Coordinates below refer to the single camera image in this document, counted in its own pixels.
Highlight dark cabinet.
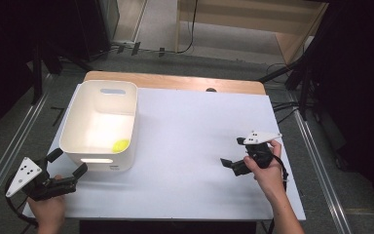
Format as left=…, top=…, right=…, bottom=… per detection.
left=38, top=0, right=121, bottom=63

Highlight person's left hand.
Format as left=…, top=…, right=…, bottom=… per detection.
left=26, top=175, right=67, bottom=234

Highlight black tripod stand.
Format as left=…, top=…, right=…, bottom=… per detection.
left=257, top=0, right=340, bottom=122

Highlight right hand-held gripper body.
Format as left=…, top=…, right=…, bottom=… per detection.
left=231, top=131, right=283, bottom=177

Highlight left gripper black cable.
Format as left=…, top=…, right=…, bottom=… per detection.
left=4, top=183, right=40, bottom=228

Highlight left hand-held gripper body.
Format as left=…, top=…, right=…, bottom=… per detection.
left=5, top=157, right=79, bottom=202

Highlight black floor cables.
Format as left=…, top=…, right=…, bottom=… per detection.
left=266, top=62, right=306, bottom=125

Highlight person's right hand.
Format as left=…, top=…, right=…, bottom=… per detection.
left=243, top=139, right=288, bottom=203

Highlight yellow tennis ball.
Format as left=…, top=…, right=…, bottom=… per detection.
left=111, top=138, right=131, bottom=154

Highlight light wooden cabinet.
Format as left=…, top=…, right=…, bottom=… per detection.
left=174, top=0, right=329, bottom=64

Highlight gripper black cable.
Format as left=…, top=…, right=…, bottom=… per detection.
left=267, top=155, right=290, bottom=234
left=4, top=183, right=40, bottom=228

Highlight white plastic bin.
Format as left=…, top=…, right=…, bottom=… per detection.
left=58, top=79, right=139, bottom=173

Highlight wooden table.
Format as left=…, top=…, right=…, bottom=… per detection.
left=83, top=70, right=267, bottom=97

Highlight white board table cover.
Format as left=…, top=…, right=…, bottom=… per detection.
left=22, top=83, right=307, bottom=222

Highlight black hanging cable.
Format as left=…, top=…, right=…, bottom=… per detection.
left=176, top=0, right=199, bottom=55

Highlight metal floor rail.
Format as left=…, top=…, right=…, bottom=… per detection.
left=0, top=93, right=52, bottom=214
left=287, top=93, right=353, bottom=234

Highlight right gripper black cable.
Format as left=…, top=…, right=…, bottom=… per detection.
left=267, top=155, right=290, bottom=234

